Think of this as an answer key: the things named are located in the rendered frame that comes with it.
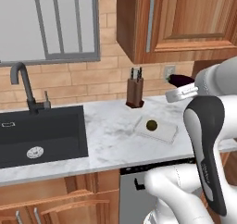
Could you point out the wooden wall cupboard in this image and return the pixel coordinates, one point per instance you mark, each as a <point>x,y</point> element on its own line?
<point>126,21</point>

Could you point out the black sink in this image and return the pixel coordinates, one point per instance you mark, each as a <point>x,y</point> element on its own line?
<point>43,135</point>

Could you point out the clear tupperware container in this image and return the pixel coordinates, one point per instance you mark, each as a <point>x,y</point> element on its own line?
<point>166,133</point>

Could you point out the grey framed window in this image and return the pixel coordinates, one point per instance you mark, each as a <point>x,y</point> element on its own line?
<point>46,21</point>

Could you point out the brown wooden knife block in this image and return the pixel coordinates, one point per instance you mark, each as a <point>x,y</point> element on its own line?
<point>134,93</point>

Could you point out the wooden base cupboard door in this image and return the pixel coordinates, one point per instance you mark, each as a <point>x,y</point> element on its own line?
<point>80,206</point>
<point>12,214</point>

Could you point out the wooden wall cupboard door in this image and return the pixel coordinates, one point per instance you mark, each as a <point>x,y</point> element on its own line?
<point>191,18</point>

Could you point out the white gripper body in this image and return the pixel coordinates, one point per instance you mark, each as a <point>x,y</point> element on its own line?
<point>180,93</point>

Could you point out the grey wall outlet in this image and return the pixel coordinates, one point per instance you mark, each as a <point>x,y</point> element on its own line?
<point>169,72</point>

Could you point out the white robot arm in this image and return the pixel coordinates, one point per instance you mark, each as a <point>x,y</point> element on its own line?
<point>203,132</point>

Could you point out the grey dishwasher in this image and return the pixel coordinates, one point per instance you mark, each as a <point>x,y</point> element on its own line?
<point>131,203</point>

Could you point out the dark grey tap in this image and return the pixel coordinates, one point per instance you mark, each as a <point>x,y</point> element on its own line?
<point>29,92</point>

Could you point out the dark purple eggplant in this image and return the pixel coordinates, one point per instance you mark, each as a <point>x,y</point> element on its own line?
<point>180,79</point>

